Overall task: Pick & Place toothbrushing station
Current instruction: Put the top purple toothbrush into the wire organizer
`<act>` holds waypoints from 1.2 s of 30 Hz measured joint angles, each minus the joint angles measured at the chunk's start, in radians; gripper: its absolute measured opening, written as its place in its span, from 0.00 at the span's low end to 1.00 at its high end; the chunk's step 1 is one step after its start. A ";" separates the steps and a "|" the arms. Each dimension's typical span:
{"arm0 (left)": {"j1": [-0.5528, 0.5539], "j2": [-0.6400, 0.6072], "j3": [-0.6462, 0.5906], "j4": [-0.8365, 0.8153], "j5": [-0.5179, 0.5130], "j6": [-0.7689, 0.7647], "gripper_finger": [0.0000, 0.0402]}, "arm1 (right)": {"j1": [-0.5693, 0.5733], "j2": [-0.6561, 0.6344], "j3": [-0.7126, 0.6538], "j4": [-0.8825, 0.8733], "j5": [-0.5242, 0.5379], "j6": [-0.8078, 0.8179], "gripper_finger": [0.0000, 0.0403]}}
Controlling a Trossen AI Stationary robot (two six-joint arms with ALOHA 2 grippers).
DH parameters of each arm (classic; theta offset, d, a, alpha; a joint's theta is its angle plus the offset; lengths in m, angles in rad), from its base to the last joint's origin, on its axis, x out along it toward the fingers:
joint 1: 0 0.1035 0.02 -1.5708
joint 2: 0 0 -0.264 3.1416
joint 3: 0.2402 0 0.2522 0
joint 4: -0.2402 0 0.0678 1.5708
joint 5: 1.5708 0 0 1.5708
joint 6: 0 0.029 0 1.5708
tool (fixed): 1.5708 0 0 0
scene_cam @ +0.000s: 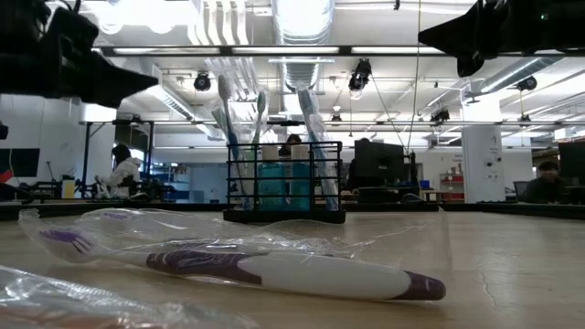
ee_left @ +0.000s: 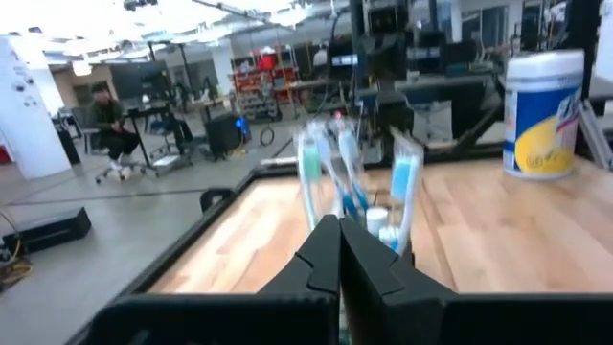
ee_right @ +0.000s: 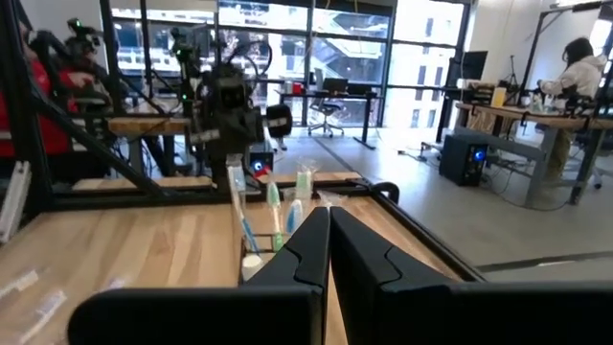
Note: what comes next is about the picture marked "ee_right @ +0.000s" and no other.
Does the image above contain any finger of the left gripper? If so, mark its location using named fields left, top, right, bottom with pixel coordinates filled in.
left=217, top=114, right=235, bottom=154
left=233, top=114, right=250, bottom=154

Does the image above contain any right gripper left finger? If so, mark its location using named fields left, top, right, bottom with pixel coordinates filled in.
left=241, top=206, right=332, bottom=345

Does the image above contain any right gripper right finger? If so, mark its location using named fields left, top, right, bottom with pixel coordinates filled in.
left=330, top=208, right=455, bottom=345

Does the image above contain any blue white toothbrush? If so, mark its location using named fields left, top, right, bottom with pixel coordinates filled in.
left=284, top=198, right=305, bottom=236
left=225, top=152, right=262, bottom=254

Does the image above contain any green white toothbrush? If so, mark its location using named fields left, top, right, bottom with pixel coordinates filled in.
left=292, top=160, right=316, bottom=202
left=264, top=180, right=284, bottom=251

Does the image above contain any wooden station table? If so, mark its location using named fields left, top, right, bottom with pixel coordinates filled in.
left=107, top=117, right=193, bottom=135

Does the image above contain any black office chair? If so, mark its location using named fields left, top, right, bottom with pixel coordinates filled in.
left=307, top=98, right=347, bottom=139

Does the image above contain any black desk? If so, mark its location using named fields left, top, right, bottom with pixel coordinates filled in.
left=276, top=88, right=384, bottom=150

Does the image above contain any black laptop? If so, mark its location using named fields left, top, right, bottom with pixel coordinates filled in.
left=321, top=77, right=350, bottom=95

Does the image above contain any black computer tower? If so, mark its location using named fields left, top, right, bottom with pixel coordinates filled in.
left=439, top=133, right=489, bottom=187

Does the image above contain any person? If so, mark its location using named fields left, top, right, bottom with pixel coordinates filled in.
left=536, top=36, right=608, bottom=186
left=0, top=21, right=97, bottom=162

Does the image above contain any black monitor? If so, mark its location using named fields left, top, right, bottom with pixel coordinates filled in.
left=447, top=51, right=488, bottom=88

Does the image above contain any wooden work table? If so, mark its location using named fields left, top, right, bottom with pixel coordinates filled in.
left=454, top=101, right=613, bottom=207

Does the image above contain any black wire caddy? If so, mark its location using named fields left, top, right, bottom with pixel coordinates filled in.
left=238, top=189, right=336, bottom=284

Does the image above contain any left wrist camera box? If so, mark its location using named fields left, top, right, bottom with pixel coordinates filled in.
left=213, top=71, right=250, bottom=114

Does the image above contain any black table frame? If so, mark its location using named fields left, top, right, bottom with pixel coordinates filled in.
left=47, top=177, right=485, bottom=284

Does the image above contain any black frame handle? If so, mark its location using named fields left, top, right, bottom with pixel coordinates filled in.
left=371, top=180, right=401, bottom=205

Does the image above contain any black rig frame post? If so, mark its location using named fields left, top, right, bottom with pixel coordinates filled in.
left=0, top=0, right=173, bottom=212

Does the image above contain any white bracket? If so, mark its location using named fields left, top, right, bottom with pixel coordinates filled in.
left=0, top=160, right=33, bottom=244

